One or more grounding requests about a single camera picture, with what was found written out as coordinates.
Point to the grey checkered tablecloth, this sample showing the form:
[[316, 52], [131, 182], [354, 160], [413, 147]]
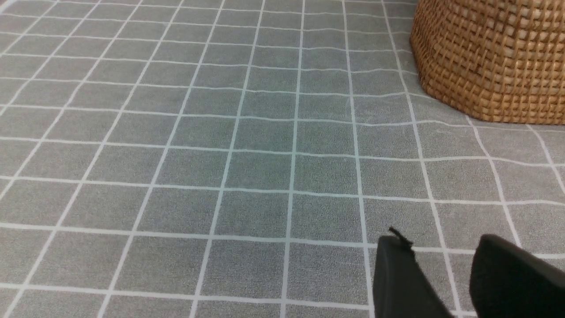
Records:
[[241, 158]]

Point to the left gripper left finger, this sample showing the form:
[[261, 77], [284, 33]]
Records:
[[400, 287]]

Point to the woven wicker basket green lining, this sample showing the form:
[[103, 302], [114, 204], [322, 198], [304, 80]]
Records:
[[494, 60]]

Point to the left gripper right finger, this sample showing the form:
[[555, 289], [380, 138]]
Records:
[[508, 282]]

